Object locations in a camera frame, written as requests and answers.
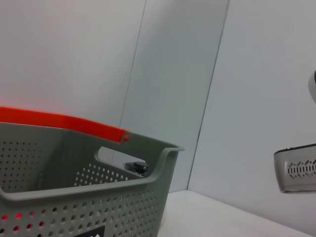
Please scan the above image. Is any grey perforated storage basket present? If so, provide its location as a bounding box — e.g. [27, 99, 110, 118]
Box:
[0, 122, 185, 237]

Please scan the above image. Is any glass carafe with black lid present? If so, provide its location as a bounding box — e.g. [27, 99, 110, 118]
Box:
[124, 160, 150, 177]

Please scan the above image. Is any orange basket carry handle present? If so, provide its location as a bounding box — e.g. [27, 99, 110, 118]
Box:
[0, 106, 130, 143]

